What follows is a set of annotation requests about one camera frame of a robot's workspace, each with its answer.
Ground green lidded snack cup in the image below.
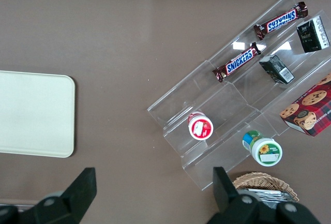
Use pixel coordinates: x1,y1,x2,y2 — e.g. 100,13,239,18
242,130,283,167

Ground red lidded yogurt cup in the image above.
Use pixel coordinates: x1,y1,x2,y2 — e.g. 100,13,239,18
187,110,214,141

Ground Snickers chocolate bar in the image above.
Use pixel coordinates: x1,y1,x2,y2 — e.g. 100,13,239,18
212,42,262,83
253,1,309,41

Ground clear acrylic stepped display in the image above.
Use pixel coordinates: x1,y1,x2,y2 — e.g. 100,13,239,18
146,0,331,191

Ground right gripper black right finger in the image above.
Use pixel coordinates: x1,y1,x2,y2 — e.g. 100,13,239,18
206,166,319,224

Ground light wicker basket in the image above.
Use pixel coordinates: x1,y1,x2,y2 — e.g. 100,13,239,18
232,171,300,204

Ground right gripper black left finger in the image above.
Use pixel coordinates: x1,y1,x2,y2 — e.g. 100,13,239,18
0,167,97,224

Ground silver foil pack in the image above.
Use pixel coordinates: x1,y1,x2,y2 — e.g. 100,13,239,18
247,188,292,204

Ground cream rectangular plastic tray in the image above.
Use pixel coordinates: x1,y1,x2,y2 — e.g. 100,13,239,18
0,70,76,159

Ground small black white carton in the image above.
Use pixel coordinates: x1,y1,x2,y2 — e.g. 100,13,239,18
259,54,295,84
296,14,330,53

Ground red plaid cookie box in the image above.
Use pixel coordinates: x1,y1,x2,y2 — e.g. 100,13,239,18
279,73,331,137

